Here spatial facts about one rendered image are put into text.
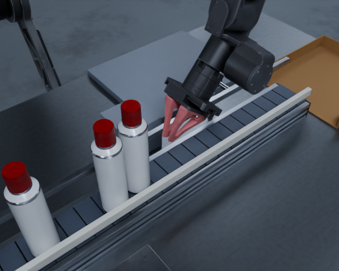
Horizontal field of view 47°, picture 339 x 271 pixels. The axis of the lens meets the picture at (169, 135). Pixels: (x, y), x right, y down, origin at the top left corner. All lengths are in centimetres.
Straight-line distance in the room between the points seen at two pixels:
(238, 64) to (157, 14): 268
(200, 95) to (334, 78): 61
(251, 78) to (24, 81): 218
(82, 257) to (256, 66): 44
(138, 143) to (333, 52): 83
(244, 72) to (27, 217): 40
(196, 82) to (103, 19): 263
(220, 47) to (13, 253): 50
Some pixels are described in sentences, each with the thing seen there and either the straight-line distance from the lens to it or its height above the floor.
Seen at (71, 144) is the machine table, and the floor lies 83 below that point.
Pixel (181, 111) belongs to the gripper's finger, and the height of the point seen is 105.
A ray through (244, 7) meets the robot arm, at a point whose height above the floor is 121.
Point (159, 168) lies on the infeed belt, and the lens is 81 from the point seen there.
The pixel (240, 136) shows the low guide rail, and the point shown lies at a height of 91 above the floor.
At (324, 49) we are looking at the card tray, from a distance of 135.
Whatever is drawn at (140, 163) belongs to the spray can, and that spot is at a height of 97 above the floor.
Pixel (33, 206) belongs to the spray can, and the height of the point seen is 103.
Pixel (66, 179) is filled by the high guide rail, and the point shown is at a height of 96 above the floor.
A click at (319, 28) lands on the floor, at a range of 332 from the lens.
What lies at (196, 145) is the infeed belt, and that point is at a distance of 86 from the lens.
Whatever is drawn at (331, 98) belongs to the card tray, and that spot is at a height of 83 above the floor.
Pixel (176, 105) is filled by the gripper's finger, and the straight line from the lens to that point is 70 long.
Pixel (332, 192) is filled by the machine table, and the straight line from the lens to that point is 90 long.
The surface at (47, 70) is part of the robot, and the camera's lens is 160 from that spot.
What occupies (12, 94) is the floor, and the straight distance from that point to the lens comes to 260.
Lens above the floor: 149
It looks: 44 degrees down
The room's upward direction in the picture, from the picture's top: straight up
